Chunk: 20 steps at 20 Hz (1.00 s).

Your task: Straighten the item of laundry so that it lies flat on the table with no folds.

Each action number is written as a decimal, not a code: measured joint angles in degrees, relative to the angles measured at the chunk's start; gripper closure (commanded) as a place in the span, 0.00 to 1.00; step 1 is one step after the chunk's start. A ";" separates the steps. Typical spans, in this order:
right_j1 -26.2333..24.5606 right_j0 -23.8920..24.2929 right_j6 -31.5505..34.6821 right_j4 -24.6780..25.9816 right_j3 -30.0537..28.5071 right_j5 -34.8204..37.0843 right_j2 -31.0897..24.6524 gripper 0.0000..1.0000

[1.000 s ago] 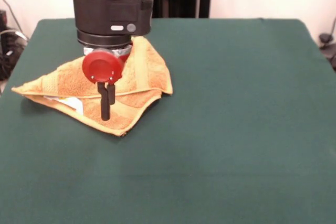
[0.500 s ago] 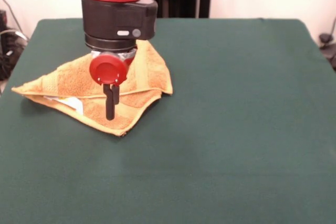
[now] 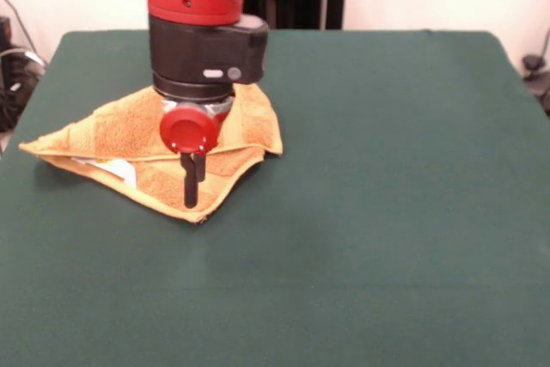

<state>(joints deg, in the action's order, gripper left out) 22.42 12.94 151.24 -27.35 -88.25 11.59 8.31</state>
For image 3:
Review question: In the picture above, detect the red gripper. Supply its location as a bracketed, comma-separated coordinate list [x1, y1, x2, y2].
[158, 95, 236, 209]

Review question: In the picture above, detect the orange terry towel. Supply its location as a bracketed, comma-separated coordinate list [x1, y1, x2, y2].
[18, 82, 284, 224]

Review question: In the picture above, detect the dark green tablecloth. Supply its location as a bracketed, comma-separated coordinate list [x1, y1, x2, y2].
[0, 29, 550, 367]

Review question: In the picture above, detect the black electronics pile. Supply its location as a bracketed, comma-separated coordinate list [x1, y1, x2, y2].
[0, 15, 47, 134]

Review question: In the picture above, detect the black clamp mount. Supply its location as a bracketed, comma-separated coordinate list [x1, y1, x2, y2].
[522, 53, 550, 119]

